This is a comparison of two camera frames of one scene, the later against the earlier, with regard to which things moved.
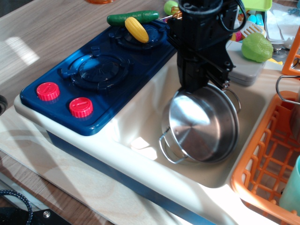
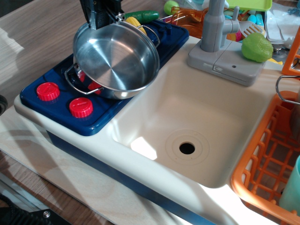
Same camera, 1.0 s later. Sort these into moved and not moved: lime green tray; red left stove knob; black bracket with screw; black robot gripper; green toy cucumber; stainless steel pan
Moved: stainless steel pan; black robot gripper
Not moved: green toy cucumber; black bracket with screw; lime green tray; red left stove knob
